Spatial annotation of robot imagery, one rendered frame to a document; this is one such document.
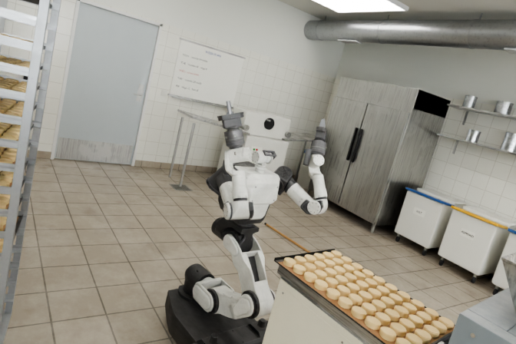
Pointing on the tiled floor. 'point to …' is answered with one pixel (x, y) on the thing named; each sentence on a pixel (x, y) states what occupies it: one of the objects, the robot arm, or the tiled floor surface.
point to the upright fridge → (378, 147)
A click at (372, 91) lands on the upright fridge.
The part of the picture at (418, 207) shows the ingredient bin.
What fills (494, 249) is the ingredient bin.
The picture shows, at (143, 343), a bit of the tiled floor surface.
